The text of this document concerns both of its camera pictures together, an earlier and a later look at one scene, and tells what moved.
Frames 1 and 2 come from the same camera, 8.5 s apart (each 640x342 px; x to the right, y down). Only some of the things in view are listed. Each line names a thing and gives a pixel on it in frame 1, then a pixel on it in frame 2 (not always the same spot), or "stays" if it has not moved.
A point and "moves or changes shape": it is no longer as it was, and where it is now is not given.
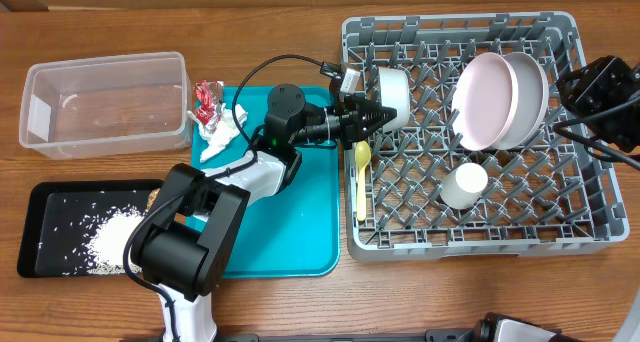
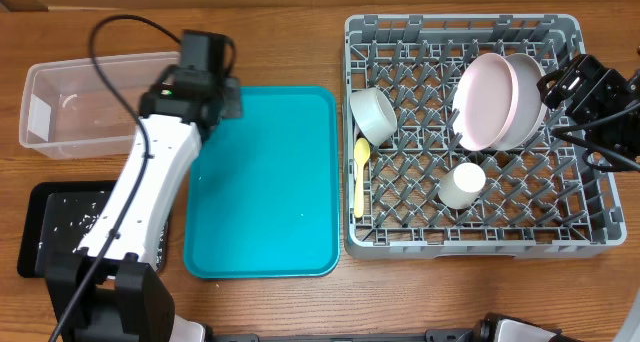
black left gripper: (351, 113) → (230, 104)
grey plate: (533, 100) stays
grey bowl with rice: (394, 86) moves or changes shape
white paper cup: (463, 186) stays
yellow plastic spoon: (363, 154) stays
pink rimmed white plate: (485, 101) stays
